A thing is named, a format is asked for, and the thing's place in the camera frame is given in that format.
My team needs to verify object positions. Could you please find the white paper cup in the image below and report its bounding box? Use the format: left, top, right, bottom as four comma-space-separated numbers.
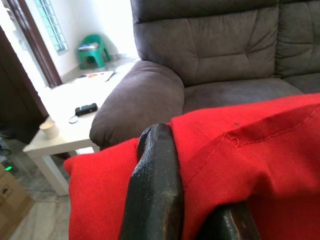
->
39, 119, 60, 140

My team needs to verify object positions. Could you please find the green plastic child chair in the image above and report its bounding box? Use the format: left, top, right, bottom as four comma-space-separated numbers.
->
77, 34, 112, 70

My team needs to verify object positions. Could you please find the red pillow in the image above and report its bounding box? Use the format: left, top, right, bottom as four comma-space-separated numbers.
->
63, 92, 320, 240

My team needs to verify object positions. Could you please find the dark grey fabric sofa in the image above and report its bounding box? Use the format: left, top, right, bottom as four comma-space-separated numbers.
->
89, 0, 320, 150

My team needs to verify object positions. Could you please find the dark brown door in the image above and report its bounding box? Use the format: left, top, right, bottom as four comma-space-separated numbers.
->
0, 27, 50, 145

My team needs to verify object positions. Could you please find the black key fob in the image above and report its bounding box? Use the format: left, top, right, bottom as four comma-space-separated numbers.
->
74, 102, 99, 117

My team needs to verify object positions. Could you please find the glass block window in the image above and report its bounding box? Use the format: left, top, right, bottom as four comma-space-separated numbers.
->
34, 0, 69, 56

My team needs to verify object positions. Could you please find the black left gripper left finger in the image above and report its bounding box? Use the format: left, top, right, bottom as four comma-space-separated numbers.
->
119, 123, 185, 240

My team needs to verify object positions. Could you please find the brown cardboard box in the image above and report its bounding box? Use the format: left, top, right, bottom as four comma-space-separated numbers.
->
0, 163, 35, 240

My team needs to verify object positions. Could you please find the striped item on green chair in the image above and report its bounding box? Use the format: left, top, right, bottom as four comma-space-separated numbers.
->
78, 42, 100, 51

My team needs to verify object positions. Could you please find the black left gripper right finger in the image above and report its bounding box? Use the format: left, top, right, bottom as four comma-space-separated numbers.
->
197, 201, 261, 240

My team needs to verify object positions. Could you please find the black device with green light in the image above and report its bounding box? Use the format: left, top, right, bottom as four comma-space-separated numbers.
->
0, 159, 20, 176

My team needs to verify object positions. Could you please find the brown wooden door frame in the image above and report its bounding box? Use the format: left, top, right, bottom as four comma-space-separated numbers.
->
6, 0, 63, 88

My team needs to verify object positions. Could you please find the white picture book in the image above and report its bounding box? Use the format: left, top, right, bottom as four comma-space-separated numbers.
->
79, 70, 116, 83

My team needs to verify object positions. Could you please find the white side table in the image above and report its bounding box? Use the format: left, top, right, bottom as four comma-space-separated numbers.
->
22, 67, 131, 197

